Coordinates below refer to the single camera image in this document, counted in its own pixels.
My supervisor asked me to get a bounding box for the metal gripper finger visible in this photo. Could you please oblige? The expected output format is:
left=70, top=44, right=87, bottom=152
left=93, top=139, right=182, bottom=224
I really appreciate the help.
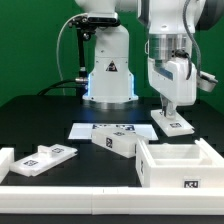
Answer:
left=166, top=101, right=177, bottom=119
left=161, top=95, right=168, bottom=117

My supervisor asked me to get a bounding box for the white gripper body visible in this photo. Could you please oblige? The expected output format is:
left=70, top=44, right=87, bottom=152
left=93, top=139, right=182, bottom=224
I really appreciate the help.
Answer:
left=148, top=58, right=197, bottom=106

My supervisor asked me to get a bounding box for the white cabinet door with knob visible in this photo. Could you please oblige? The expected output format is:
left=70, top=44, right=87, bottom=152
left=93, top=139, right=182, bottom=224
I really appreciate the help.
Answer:
left=151, top=109, right=194, bottom=137

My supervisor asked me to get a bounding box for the white cabinet box with tags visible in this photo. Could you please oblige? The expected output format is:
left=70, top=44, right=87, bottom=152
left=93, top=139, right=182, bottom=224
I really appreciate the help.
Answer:
left=92, top=127, right=149, bottom=158

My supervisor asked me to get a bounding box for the white cabinet body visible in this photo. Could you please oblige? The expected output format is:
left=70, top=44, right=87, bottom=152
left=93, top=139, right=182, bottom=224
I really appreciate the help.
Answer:
left=136, top=138, right=224, bottom=188

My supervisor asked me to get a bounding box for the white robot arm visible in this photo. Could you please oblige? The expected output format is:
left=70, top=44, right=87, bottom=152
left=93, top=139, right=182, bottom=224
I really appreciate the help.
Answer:
left=75, top=0, right=224, bottom=118

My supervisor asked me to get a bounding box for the white cabinet door left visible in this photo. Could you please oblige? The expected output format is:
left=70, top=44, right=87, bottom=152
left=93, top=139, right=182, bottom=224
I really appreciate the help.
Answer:
left=10, top=144, right=78, bottom=177

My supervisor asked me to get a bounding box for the white tag sheet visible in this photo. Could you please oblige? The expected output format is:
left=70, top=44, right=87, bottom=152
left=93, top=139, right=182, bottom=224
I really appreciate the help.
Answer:
left=69, top=123, right=158, bottom=141

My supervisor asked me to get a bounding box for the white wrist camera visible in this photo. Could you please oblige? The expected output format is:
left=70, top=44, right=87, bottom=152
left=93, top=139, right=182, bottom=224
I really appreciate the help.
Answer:
left=197, top=71, right=218, bottom=92

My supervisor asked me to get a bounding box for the black cable bundle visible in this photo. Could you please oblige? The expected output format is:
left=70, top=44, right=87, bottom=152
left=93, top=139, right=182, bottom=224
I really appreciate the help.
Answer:
left=37, top=78, right=90, bottom=97

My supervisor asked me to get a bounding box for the grey cable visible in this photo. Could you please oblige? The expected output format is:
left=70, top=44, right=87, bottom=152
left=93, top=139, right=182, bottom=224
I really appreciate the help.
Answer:
left=55, top=13, right=88, bottom=96

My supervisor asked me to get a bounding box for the white front wall rail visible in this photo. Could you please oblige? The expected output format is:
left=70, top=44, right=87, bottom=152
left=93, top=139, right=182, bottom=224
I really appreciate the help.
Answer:
left=0, top=186, right=224, bottom=215

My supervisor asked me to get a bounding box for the white left wall block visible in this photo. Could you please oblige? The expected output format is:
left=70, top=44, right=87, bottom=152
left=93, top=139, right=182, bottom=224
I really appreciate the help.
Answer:
left=0, top=148, right=14, bottom=184

